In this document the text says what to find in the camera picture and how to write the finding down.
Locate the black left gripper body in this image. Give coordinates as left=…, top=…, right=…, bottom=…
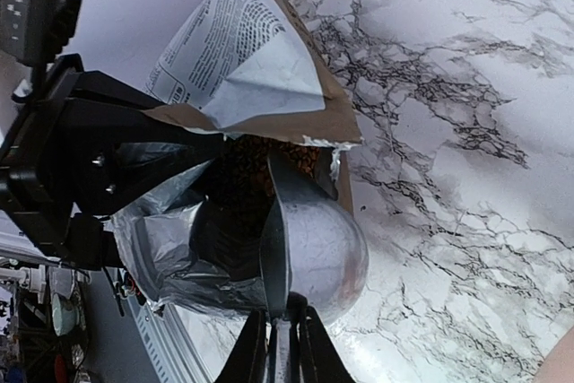
left=1, top=54, right=111, bottom=266

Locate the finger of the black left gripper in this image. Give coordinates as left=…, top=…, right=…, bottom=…
left=69, top=140, right=215, bottom=215
left=62, top=72, right=224, bottom=163

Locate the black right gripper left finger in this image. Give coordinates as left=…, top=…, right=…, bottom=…
left=214, top=310, right=266, bottom=383

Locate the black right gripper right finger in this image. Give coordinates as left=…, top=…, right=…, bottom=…
left=291, top=295, right=355, bottom=383

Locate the silver metal scoop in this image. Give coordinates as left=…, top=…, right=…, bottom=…
left=260, top=152, right=369, bottom=382

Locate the brown white dog food bag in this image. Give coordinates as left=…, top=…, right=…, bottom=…
left=111, top=0, right=369, bottom=323

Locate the pink double pet bowl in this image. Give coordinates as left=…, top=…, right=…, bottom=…
left=534, top=328, right=574, bottom=383

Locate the front aluminium frame rail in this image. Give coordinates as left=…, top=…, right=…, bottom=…
left=126, top=297, right=225, bottom=382

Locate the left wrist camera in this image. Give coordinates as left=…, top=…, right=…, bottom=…
left=1, top=0, right=82, bottom=67

